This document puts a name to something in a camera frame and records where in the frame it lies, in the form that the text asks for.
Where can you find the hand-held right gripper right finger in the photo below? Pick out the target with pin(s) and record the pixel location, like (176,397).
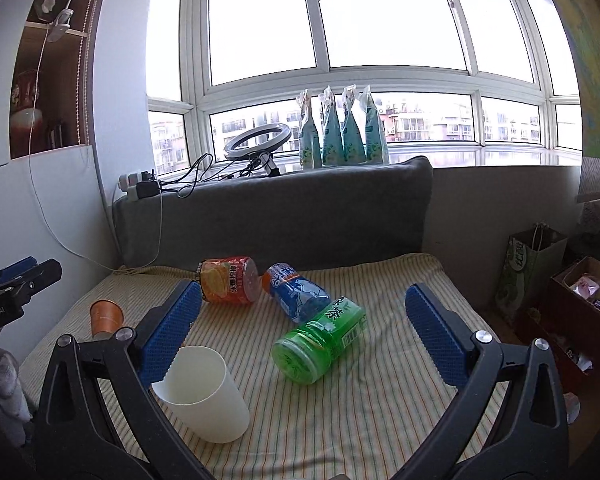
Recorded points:
(435,332)

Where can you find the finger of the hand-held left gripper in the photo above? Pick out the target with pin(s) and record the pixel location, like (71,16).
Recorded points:
(42,275)
(17,266)

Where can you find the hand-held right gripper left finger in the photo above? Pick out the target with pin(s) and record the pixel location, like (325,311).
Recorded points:
(177,330)

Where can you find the white cup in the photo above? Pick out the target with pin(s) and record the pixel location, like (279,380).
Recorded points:
(210,410)

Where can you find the small orange cup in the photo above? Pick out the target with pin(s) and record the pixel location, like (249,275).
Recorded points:
(105,317)

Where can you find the white fluffy cloth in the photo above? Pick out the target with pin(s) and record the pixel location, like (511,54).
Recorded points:
(5,385)

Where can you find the orange drink can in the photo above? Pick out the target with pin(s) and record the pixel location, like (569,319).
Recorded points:
(227,282)

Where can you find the green paper bag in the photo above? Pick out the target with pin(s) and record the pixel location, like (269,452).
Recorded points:
(522,270)

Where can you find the green tea bottle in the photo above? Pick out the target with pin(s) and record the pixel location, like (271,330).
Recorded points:
(325,340)

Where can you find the striped mat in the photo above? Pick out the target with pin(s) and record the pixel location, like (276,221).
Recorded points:
(360,420)

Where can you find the cardboard box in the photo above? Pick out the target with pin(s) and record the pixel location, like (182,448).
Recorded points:
(560,330)

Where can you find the blue drink bottle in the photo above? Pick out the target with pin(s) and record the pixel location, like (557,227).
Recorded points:
(300,295)

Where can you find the white power strip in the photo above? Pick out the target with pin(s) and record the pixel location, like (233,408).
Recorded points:
(130,180)

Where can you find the black charger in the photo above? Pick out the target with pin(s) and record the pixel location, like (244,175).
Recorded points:
(147,189)

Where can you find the red white vase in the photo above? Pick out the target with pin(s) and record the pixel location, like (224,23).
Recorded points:
(25,120)

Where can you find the grey cushion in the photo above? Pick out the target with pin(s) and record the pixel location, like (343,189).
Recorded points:
(290,215)

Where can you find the wooden shelf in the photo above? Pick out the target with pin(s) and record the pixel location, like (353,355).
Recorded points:
(55,90)

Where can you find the teal white packet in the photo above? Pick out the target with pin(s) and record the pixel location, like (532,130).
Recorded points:
(331,140)
(309,140)
(353,137)
(375,135)

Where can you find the white clamp holder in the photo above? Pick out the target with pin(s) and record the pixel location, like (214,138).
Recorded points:
(60,22)

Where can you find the white window frame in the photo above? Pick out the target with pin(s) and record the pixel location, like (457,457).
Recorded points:
(322,75)

